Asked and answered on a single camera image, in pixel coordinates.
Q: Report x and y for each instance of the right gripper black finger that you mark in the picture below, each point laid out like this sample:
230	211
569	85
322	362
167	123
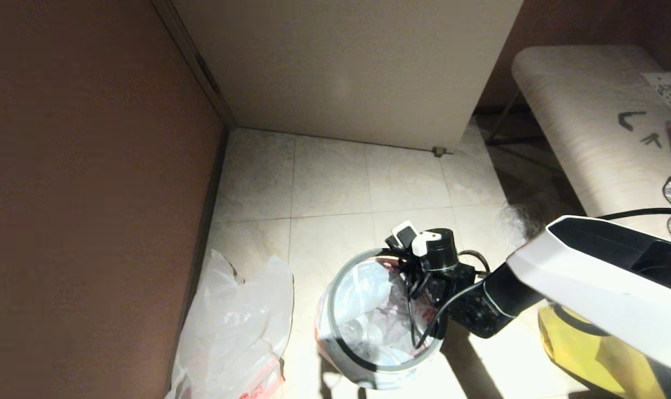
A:
397	256
411	282

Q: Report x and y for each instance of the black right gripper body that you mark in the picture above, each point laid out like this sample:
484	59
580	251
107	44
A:
443	277

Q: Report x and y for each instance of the black round trash bin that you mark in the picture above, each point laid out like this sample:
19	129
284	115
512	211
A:
349	372

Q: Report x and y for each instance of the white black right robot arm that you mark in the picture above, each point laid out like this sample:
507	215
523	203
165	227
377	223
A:
601	277

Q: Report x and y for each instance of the crumpled clear plastic bag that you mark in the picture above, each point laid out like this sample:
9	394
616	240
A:
519	218

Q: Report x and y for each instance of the yellow plastic bag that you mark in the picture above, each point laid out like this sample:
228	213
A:
584	349

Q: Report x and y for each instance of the white plastic bag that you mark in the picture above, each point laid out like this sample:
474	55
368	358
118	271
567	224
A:
235	332

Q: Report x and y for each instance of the clear plastic bottle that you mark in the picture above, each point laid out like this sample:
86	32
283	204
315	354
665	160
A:
382	332
352	330

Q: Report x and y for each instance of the small grey door stopper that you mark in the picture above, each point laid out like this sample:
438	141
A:
438	152

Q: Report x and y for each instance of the white door panel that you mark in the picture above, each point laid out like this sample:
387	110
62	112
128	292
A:
346	66

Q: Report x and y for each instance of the black L-shaped hex key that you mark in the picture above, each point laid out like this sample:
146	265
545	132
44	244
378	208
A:
623	121

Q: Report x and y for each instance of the small black hex keys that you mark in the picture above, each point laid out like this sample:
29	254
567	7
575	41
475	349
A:
651	140

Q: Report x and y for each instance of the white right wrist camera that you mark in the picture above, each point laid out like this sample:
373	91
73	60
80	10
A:
424	244

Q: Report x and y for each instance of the black metal table frame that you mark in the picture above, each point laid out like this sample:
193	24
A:
512	141

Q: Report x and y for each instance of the brown door frame strip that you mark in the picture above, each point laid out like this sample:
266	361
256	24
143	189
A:
188	50

